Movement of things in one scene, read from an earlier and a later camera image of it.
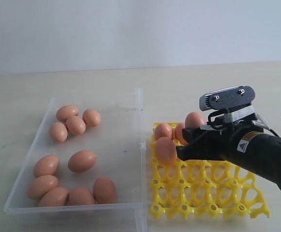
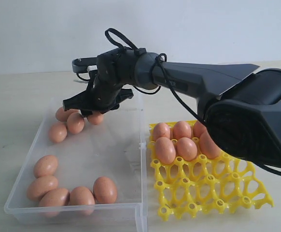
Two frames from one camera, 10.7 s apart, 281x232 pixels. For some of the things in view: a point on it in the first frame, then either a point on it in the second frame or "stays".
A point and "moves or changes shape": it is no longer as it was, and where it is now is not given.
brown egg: [82, 161] moves or changes shape
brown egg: [194, 120] moves or changes shape
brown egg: [80, 195] stays
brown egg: [47, 165] stays
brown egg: [163, 130] stays
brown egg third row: [58, 132] stays
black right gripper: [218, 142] -> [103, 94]
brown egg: [166, 150] stays
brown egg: [105, 190] stays
